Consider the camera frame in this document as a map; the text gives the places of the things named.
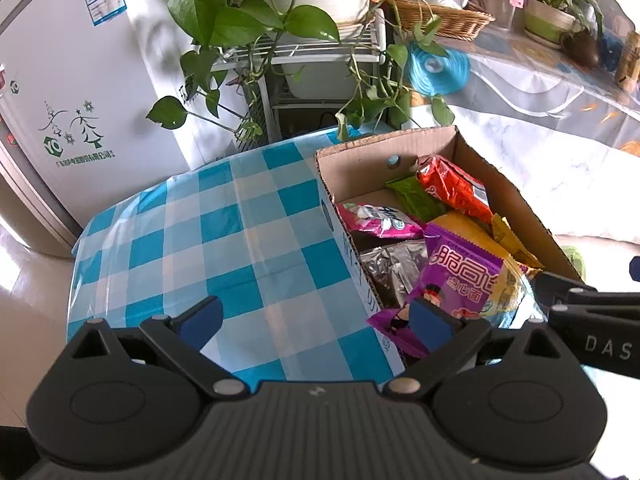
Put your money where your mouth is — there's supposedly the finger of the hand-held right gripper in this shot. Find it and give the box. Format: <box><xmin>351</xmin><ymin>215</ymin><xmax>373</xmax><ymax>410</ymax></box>
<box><xmin>535</xmin><ymin>271</ymin><xmax>601</xmax><ymax>308</ymax></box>

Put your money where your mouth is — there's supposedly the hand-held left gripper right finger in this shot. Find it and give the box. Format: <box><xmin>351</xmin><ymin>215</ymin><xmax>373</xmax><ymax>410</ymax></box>
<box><xmin>382</xmin><ymin>297</ymin><xmax>561</xmax><ymax>401</ymax></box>

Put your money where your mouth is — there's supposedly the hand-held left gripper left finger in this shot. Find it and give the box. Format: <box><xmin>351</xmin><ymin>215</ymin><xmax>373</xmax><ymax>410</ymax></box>
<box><xmin>67</xmin><ymin>295</ymin><xmax>248</xmax><ymax>400</ymax></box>

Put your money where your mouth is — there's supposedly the gold and white chip bag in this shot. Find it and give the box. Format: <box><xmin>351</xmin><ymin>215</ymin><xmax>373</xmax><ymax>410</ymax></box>
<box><xmin>482</xmin><ymin>255</ymin><xmax>533</xmax><ymax>331</ymax></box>

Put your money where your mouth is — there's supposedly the purple snack packet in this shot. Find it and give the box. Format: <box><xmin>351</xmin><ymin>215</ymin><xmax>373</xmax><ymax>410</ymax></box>
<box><xmin>367</xmin><ymin>222</ymin><xmax>506</xmax><ymax>358</ymax></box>

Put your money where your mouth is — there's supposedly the silver snack packet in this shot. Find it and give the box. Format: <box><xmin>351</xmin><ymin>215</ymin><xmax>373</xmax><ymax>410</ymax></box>
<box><xmin>359</xmin><ymin>240</ymin><xmax>431</xmax><ymax>308</ymax></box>

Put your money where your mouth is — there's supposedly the yellow orange snack packet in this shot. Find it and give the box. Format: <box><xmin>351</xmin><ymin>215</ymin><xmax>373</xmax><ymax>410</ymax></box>
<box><xmin>430</xmin><ymin>210</ymin><xmax>501</xmax><ymax>251</ymax></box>

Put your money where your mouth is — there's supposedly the magenta snack packet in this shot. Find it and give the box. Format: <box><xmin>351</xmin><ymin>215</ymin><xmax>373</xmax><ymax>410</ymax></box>
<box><xmin>337</xmin><ymin>202</ymin><xmax>423</xmax><ymax>240</ymax></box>

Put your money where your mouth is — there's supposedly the green snack packet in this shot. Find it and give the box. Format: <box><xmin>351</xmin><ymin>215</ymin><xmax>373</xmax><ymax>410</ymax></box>
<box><xmin>385</xmin><ymin>176</ymin><xmax>446</xmax><ymax>223</ymax></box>

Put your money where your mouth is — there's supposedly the cardboard box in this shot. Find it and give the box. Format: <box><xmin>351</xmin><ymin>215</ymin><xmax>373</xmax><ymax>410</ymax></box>
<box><xmin>315</xmin><ymin>125</ymin><xmax>583</xmax><ymax>376</ymax></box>

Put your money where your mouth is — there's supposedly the green round object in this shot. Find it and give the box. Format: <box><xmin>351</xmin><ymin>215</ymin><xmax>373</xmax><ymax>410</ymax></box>
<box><xmin>560</xmin><ymin>245</ymin><xmax>587</xmax><ymax>281</ymax></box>

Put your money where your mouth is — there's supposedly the blue checkered tablecloth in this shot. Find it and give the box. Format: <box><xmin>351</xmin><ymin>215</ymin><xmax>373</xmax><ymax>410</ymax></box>
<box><xmin>67</xmin><ymin>127</ymin><xmax>406</xmax><ymax>386</ymax></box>

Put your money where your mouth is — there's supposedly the white patterned table cover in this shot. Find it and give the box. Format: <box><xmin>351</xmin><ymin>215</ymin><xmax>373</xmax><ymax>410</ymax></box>
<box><xmin>400</xmin><ymin>25</ymin><xmax>640</xmax><ymax>241</ymax></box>

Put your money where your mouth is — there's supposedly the tall printed jar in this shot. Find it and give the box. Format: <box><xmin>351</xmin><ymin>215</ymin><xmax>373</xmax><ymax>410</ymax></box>
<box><xmin>615</xmin><ymin>30</ymin><xmax>640</xmax><ymax>92</ymax></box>

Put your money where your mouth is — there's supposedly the dark brown pot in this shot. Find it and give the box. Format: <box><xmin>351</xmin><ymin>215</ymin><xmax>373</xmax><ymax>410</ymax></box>
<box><xmin>562</xmin><ymin>30</ymin><xmax>601</xmax><ymax>68</ymax></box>

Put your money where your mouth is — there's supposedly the blue round disc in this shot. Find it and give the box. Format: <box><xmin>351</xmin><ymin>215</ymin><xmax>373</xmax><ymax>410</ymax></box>
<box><xmin>405</xmin><ymin>42</ymin><xmax>471</xmax><ymax>96</ymax></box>

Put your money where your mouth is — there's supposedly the white refrigerator with green print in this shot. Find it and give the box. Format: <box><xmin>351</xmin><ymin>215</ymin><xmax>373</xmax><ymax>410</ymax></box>
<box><xmin>0</xmin><ymin>0</ymin><xmax>201</xmax><ymax>261</ymax></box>

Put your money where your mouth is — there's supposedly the light green flower pot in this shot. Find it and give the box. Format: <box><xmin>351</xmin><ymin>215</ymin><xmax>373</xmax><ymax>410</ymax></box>
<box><xmin>522</xmin><ymin>0</ymin><xmax>576</xmax><ymax>50</ymax></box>

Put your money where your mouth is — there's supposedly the white lower planter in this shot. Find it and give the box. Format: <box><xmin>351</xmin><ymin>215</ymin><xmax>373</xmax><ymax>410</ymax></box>
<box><xmin>282</xmin><ymin>60</ymin><xmax>361</xmax><ymax>101</ymax></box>

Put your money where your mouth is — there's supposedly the white metal plant rack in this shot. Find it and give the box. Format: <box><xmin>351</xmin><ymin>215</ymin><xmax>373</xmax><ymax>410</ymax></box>
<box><xmin>210</xmin><ymin>22</ymin><xmax>388</xmax><ymax>146</ymax></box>

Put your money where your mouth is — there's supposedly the wicker basket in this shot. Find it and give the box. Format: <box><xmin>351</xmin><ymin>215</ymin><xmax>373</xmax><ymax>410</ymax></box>
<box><xmin>390</xmin><ymin>0</ymin><xmax>496</xmax><ymax>41</ymax></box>

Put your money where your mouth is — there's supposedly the clear container with pink lid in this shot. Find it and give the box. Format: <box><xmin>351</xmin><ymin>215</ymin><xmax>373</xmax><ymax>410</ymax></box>
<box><xmin>480</xmin><ymin>0</ymin><xmax>526</xmax><ymax>31</ymax></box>

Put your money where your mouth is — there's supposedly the green pothos plant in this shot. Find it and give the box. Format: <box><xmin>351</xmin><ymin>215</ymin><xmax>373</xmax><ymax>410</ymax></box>
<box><xmin>145</xmin><ymin>0</ymin><xmax>456</xmax><ymax>143</ymax></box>

